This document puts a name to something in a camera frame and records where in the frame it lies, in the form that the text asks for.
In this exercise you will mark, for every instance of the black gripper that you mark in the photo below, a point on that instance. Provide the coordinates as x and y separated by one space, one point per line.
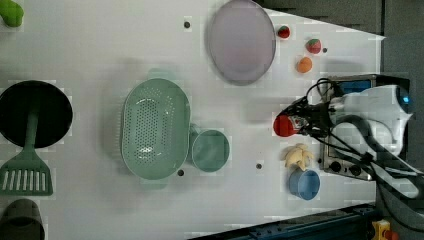
317 117

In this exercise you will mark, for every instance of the red ketchup bottle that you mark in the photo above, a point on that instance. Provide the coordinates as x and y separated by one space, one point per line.
286 126

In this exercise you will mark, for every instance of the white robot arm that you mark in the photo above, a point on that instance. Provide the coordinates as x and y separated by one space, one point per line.
389 170

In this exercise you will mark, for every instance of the toaster oven with blue door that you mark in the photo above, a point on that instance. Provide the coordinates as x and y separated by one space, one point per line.
346 166

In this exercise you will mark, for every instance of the orange toy fruit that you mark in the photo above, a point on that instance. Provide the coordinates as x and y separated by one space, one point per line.
304 65

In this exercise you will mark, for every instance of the blue cup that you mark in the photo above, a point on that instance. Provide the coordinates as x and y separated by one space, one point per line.
304 184

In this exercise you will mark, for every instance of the pink toy strawberry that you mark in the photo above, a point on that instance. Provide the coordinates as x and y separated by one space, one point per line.
313 46

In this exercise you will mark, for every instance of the dark red toy strawberry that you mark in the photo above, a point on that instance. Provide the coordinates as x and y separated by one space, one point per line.
284 32

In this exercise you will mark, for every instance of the round lilac plate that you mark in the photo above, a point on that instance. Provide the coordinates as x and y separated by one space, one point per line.
241 41

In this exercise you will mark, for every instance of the green mug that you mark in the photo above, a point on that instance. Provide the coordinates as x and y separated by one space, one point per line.
209 149

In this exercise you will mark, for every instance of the yellow and orange clamp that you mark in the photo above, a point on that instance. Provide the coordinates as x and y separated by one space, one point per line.
383 231

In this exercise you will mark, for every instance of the green oval colander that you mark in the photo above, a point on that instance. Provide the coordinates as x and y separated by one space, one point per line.
155 127

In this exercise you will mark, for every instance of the black round pan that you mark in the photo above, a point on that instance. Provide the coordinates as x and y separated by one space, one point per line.
55 112

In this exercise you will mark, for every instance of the green slotted spatula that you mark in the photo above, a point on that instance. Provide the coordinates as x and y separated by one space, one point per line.
26 174

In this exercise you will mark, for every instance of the dark grey cup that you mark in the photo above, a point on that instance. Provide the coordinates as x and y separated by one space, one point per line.
21 220

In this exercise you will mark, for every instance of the green toy vegetable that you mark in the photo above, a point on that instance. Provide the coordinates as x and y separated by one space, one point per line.
11 13

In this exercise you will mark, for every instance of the blue metal frame rail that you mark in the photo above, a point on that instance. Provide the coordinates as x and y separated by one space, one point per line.
350 223

